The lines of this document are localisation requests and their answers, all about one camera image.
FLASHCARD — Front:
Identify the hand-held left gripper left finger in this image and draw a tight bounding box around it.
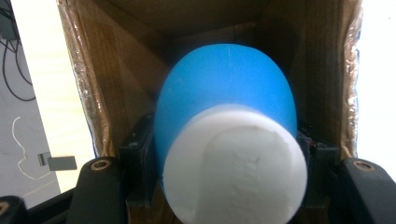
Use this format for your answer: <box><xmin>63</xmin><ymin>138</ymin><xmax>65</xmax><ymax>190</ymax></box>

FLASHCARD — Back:
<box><xmin>117</xmin><ymin>112</ymin><xmax>163</xmax><ymax>209</ymax></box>

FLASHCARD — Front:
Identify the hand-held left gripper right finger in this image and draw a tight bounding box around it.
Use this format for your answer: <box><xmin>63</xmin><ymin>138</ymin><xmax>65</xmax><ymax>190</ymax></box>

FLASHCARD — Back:
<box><xmin>295</xmin><ymin>126</ymin><xmax>341</xmax><ymax>209</ymax></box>

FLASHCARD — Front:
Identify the cardboard box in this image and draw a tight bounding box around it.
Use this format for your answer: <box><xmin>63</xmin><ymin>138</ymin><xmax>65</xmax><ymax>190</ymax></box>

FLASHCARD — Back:
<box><xmin>55</xmin><ymin>0</ymin><xmax>364</xmax><ymax>224</ymax></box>

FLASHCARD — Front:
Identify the blue bottle with white cap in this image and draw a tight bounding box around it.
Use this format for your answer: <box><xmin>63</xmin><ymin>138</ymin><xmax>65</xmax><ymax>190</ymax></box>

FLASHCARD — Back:
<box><xmin>153</xmin><ymin>42</ymin><xmax>309</xmax><ymax>224</ymax></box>

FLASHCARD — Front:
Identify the black tape strip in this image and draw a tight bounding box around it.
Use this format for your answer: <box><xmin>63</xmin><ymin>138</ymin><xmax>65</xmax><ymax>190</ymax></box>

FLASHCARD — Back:
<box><xmin>37</xmin><ymin>151</ymin><xmax>78</xmax><ymax>172</ymax></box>

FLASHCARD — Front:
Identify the white table mat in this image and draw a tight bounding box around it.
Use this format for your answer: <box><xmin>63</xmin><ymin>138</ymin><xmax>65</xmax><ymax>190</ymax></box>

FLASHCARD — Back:
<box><xmin>355</xmin><ymin>0</ymin><xmax>396</xmax><ymax>178</ymax></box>

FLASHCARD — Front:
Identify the thin white floor cord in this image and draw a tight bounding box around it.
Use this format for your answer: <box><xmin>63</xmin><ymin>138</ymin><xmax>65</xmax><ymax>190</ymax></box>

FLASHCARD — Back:
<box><xmin>10</xmin><ymin>116</ymin><xmax>55</xmax><ymax>181</ymax></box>

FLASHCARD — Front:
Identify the black floor cable bundle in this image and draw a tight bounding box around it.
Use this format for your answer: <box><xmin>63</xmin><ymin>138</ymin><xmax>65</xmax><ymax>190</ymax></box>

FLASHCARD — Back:
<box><xmin>0</xmin><ymin>0</ymin><xmax>37</xmax><ymax>103</ymax></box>

